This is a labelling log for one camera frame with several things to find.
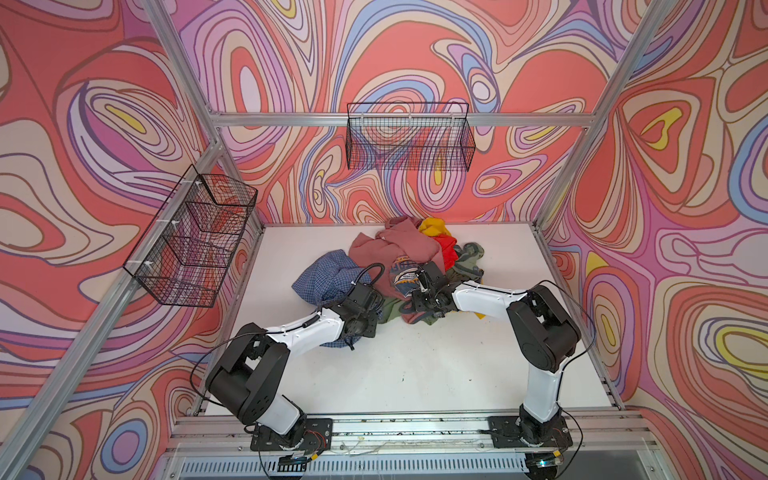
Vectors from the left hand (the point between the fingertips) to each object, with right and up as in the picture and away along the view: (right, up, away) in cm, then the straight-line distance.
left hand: (373, 322), depth 91 cm
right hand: (+17, +4, +7) cm, 18 cm away
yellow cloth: (+22, +31, +21) cm, 44 cm away
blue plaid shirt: (-15, +13, +2) cm, 20 cm away
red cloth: (+26, +21, +10) cm, 35 cm away
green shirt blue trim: (+30, +16, +8) cm, 35 cm away
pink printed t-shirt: (+7, +20, +8) cm, 23 cm away
